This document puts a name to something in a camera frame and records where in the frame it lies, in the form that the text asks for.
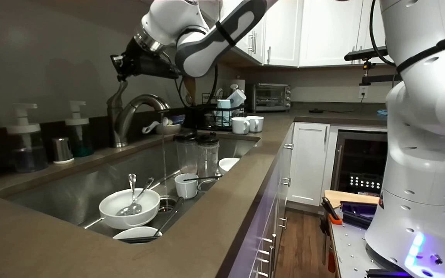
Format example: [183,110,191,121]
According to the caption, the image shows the white upper cabinets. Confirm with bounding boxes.
[220,0,389,70]

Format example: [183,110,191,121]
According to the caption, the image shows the black wine cooler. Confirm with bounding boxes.
[328,128,389,196]

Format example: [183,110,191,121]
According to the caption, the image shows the clear jar with black lid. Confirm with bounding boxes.
[171,131,199,176]

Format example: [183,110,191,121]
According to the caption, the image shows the chrome faucet lever handle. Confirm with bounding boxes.
[104,79,129,124]

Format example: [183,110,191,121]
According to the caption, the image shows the upright metal utensil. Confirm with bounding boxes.
[126,172,138,209]

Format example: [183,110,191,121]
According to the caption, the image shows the stainless steel sink basin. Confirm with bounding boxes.
[0,130,262,244]

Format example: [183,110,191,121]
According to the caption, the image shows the chrome gooseneck faucet spout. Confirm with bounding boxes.
[111,91,171,150]

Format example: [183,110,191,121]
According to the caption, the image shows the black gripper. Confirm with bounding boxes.
[109,37,183,84]

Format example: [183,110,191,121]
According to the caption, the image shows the wooden board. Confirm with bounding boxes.
[322,189,381,209]

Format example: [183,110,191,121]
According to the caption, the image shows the metal spoon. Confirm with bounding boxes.
[115,176,157,218]

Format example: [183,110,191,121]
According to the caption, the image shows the white pump soap dispenser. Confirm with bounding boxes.
[4,102,49,175]
[63,99,94,159]

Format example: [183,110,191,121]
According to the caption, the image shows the metal sink drain strainer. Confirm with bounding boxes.
[157,196,179,213]

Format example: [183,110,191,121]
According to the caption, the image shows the white ceramic bowl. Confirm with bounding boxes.
[216,156,240,173]
[97,187,162,232]

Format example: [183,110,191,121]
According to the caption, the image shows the black cable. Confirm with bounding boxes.
[367,0,398,70]

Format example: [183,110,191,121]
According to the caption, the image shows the dark drawer fronts with handles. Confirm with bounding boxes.
[225,125,294,278]

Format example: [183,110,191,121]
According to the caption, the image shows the small metal cup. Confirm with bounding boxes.
[49,135,75,167]

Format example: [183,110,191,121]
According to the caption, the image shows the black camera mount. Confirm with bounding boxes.
[342,45,401,88]

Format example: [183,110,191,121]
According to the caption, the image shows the dark purple box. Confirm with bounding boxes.
[339,201,379,230]

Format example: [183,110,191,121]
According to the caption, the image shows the teal cup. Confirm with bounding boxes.
[214,97,233,128]

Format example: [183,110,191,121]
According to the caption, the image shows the black dish rack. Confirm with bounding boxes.
[182,101,248,133]

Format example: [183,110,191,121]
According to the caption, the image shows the white mug with coffee stain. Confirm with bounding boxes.
[172,172,200,201]

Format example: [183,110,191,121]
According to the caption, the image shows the silver toaster oven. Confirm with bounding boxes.
[248,82,293,113]

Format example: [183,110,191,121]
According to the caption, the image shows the white lower cabinet door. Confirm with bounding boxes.
[285,121,332,209]

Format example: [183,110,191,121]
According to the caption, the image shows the white scrubber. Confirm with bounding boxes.
[140,119,182,138]

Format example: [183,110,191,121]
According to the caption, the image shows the small white plate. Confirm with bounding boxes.
[111,226,163,244]

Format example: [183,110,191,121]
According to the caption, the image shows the dark handled utensil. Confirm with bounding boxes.
[182,173,223,184]

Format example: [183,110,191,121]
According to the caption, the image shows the orange handled tool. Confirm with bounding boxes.
[321,196,344,227]

